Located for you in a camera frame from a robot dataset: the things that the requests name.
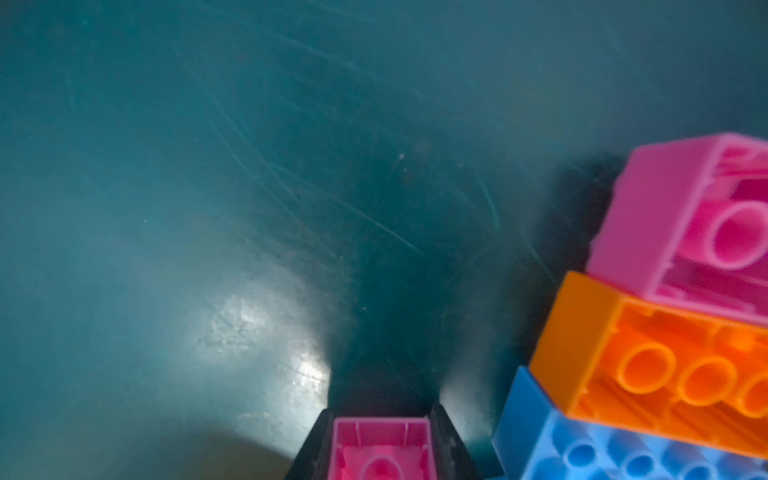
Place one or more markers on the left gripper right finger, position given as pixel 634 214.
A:
pixel 452 459

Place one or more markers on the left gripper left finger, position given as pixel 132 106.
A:
pixel 312 460

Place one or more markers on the magenta lego brick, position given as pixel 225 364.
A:
pixel 398 448
pixel 687 227

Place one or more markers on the blue lego brick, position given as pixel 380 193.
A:
pixel 534 440

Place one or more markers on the orange lego brick cluster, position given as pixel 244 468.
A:
pixel 607 357

